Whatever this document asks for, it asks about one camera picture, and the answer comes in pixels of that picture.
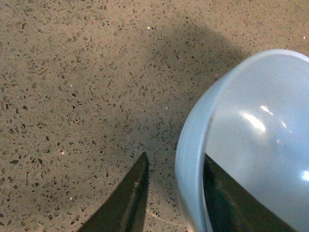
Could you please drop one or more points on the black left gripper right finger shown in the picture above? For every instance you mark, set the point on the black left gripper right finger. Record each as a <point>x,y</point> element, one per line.
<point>231,208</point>

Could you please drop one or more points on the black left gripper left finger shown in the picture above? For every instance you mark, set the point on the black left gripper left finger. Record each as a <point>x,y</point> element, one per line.
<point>125,209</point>

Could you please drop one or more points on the green bowl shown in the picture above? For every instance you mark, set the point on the green bowl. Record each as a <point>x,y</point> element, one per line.
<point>254,123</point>

